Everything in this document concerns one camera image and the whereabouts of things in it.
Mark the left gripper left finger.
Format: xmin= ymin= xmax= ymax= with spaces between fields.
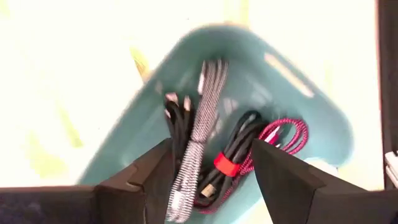
xmin=0 ymin=138 xmax=175 ymax=224

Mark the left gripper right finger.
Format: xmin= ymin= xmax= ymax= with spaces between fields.
xmin=251 ymin=139 xmax=398 ymax=224

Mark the pink braided USB cable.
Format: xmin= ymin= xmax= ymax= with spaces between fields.
xmin=198 ymin=117 xmax=310 ymax=215

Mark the black cable with red strap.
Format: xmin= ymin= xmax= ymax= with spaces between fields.
xmin=194 ymin=110 xmax=269 ymax=208

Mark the plain black USB cable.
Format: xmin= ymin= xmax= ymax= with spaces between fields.
xmin=164 ymin=92 xmax=196 ymax=175

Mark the grey braided USB cable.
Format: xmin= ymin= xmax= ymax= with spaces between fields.
xmin=164 ymin=58 xmax=230 ymax=223

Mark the teal plastic bin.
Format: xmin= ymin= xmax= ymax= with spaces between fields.
xmin=77 ymin=24 xmax=356 ymax=224

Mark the silver metal bracket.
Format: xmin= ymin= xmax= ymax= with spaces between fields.
xmin=384 ymin=151 xmax=398 ymax=189

